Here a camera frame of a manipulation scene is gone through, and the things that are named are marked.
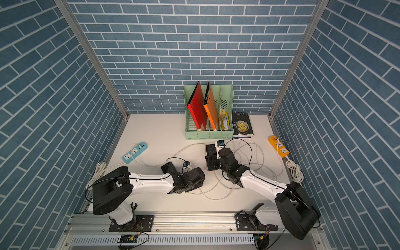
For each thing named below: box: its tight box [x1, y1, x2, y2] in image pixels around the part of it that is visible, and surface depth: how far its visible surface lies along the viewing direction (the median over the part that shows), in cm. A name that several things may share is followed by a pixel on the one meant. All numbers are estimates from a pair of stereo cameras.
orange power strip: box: [267, 135, 291, 158], surface depth 100 cm
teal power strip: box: [121, 141, 148, 165], surface depth 98 cm
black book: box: [231, 111, 254, 139], surface depth 114 cm
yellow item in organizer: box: [220, 109, 230, 131], surface depth 114 cm
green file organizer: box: [183, 84, 234, 140], surface depth 110 cm
